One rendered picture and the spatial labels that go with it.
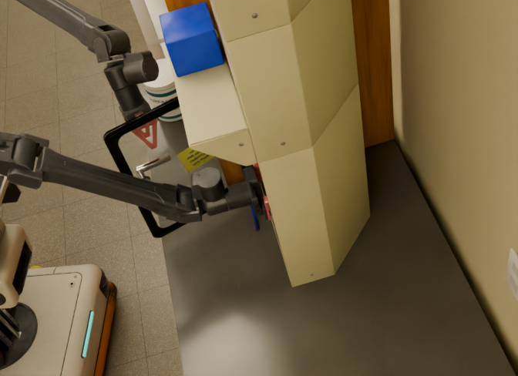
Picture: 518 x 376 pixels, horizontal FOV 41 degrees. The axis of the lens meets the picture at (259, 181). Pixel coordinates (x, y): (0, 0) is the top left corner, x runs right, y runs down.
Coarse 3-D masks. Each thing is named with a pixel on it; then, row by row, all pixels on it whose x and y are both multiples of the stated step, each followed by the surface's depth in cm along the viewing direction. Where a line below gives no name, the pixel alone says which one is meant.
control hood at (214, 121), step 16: (224, 64) 139; (176, 80) 138; (192, 80) 137; (208, 80) 136; (224, 80) 135; (192, 96) 134; (208, 96) 133; (224, 96) 132; (192, 112) 131; (208, 112) 130; (224, 112) 130; (240, 112) 129; (192, 128) 128; (208, 128) 128; (224, 128) 127; (240, 128) 126; (192, 144) 126; (208, 144) 127; (224, 144) 127; (240, 144) 128; (240, 160) 132; (256, 160) 133
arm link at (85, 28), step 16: (16, 0) 167; (32, 0) 164; (48, 0) 161; (64, 0) 164; (48, 16) 163; (64, 16) 160; (80, 16) 159; (80, 32) 158; (96, 32) 155; (112, 32) 156; (112, 48) 155; (128, 48) 160
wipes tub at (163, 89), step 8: (160, 64) 210; (168, 64) 209; (160, 72) 207; (168, 72) 207; (160, 80) 205; (168, 80) 204; (144, 88) 209; (152, 88) 204; (160, 88) 204; (168, 88) 204; (152, 96) 208; (160, 96) 206; (168, 96) 207; (176, 96) 208; (152, 104) 212; (160, 104) 209
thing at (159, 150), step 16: (144, 112) 152; (176, 112) 155; (144, 128) 154; (160, 128) 156; (176, 128) 158; (128, 144) 154; (144, 144) 157; (160, 144) 159; (176, 144) 161; (128, 160) 157; (144, 160) 160; (160, 160) 162; (176, 160) 165; (192, 160) 167; (208, 160) 170; (224, 160) 173; (144, 176) 163; (160, 176) 166; (176, 176) 168; (224, 176) 177; (240, 176) 180; (160, 224) 177
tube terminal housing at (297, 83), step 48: (336, 0) 122; (240, 48) 112; (288, 48) 114; (336, 48) 128; (240, 96) 120; (288, 96) 122; (336, 96) 135; (288, 144) 131; (336, 144) 143; (288, 192) 142; (336, 192) 152; (288, 240) 154; (336, 240) 162
